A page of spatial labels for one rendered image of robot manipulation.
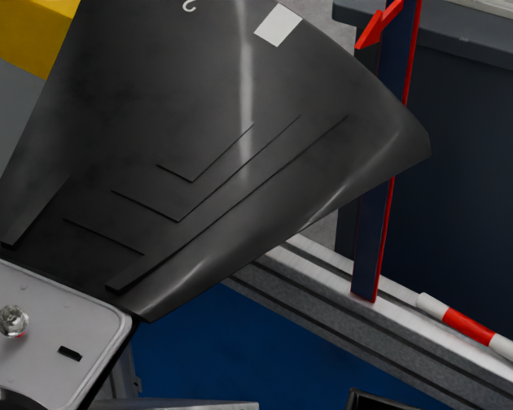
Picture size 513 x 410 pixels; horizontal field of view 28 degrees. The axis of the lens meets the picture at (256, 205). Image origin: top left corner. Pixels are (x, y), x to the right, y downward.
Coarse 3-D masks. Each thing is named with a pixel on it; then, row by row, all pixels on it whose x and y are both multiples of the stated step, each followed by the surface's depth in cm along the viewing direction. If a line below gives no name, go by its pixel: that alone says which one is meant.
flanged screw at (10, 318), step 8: (0, 312) 45; (8, 312) 45; (16, 312) 45; (24, 312) 46; (0, 320) 45; (8, 320) 46; (16, 320) 45; (24, 320) 45; (0, 328) 45; (8, 328) 45; (16, 328) 45; (24, 328) 45; (8, 336) 45; (16, 336) 46
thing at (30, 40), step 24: (0, 0) 87; (24, 0) 85; (48, 0) 85; (72, 0) 85; (0, 24) 90; (24, 24) 88; (48, 24) 86; (0, 48) 92; (24, 48) 90; (48, 48) 88; (48, 72) 90
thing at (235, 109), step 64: (128, 0) 58; (256, 0) 60; (64, 64) 56; (128, 64) 56; (192, 64) 56; (256, 64) 57; (320, 64) 59; (64, 128) 53; (128, 128) 53; (192, 128) 53; (256, 128) 54; (320, 128) 56; (384, 128) 58; (0, 192) 51; (64, 192) 51; (128, 192) 50; (192, 192) 51; (256, 192) 52; (320, 192) 53; (0, 256) 49; (64, 256) 48; (128, 256) 48; (192, 256) 49; (256, 256) 50
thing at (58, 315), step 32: (0, 288) 48; (32, 288) 48; (64, 288) 48; (32, 320) 47; (64, 320) 47; (96, 320) 47; (128, 320) 47; (0, 352) 46; (32, 352) 45; (96, 352) 45; (0, 384) 44; (32, 384) 44; (64, 384) 44
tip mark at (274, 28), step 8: (280, 8) 60; (272, 16) 60; (280, 16) 60; (288, 16) 60; (296, 16) 60; (264, 24) 59; (272, 24) 59; (280, 24) 60; (288, 24) 60; (296, 24) 60; (256, 32) 59; (264, 32) 59; (272, 32) 59; (280, 32) 59; (288, 32) 59; (272, 40) 59; (280, 40) 59
